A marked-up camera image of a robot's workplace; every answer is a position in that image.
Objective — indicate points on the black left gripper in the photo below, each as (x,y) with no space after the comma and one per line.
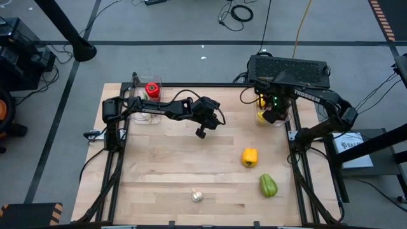
(208,119)

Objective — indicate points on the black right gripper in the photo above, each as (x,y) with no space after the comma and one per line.
(282,109)

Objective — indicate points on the yellow lemon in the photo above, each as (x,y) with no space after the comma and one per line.
(260,117)
(261,101)

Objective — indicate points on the yellow bell pepper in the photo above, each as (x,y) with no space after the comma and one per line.
(250,157)

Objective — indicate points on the white garlic bulb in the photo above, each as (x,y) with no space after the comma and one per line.
(197,196)

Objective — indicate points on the red bell pepper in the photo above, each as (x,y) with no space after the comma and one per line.
(152,90)

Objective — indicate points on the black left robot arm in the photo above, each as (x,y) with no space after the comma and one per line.
(159,109)

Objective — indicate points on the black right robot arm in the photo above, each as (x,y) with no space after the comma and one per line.
(318,97)

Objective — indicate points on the clear plastic basket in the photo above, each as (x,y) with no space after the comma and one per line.
(140,121)
(258,124)

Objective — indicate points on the black perforated computer box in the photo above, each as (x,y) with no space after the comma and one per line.
(286,70)

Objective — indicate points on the white printed booklet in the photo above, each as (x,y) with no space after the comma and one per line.
(356,156)

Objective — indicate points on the black equipment stand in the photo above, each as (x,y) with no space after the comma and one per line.
(375,144)

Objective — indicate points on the black power strip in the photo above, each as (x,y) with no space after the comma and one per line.
(155,2)

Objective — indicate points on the black mat with hazard stripes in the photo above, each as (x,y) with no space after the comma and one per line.
(394,16)
(28,217)

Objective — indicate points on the black stand pole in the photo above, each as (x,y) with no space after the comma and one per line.
(63,25)

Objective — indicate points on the black equipment boxes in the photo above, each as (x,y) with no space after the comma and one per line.
(19,63)

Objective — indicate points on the orange and black machine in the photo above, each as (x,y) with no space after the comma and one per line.
(2,111)

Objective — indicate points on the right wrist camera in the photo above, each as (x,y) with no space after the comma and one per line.
(268,116)

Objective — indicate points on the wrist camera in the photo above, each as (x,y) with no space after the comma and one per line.
(268,116)
(210,103)

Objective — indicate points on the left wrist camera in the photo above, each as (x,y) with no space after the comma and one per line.
(210,103)

